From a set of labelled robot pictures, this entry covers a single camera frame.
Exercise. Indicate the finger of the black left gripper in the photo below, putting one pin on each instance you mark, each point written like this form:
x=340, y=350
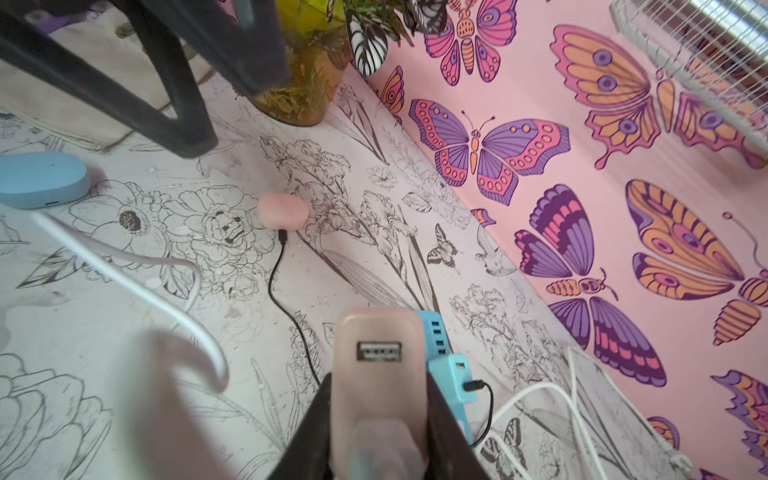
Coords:
x=246, y=47
x=189, y=134

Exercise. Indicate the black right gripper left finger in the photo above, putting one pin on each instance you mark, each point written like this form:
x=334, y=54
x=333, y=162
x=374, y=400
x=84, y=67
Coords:
x=307, y=455

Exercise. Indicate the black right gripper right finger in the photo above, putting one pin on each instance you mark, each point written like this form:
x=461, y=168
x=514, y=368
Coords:
x=449, y=454

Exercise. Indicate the pink charger adapter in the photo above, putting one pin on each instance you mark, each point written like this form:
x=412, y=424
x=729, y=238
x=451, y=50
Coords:
x=379, y=401

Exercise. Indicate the mint usb charger adapter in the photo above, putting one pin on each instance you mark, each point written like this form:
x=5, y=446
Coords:
x=450, y=372

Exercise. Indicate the teal power strip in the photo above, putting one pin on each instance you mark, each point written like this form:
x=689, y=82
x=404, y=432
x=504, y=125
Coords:
x=437, y=343

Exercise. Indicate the blue earbud case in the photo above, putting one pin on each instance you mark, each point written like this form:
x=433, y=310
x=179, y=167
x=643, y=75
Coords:
x=42, y=179

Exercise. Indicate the pink earbud case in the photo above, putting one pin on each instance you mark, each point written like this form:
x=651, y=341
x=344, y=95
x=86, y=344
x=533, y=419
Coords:
x=282, y=211

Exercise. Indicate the potted plant in amber vase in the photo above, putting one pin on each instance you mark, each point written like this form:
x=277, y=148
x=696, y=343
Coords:
x=322, y=38

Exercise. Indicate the beige cloth with green stripes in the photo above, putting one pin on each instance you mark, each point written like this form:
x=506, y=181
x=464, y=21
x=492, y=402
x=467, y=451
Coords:
x=110, y=45

